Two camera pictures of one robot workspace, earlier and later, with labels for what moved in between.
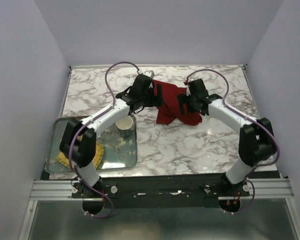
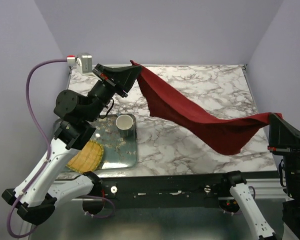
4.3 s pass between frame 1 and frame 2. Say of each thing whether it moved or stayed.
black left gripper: moved
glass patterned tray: stayed
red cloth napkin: moved
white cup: stayed
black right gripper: moved
